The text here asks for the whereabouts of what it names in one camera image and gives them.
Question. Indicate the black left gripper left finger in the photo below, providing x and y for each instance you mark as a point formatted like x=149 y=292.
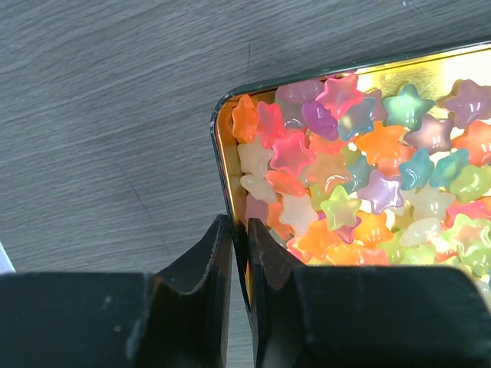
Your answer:
x=177 y=317

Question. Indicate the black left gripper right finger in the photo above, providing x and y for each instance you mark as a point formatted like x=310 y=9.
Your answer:
x=362 y=316

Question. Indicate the gold tin of star candies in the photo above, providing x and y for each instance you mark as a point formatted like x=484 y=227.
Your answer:
x=386 y=164

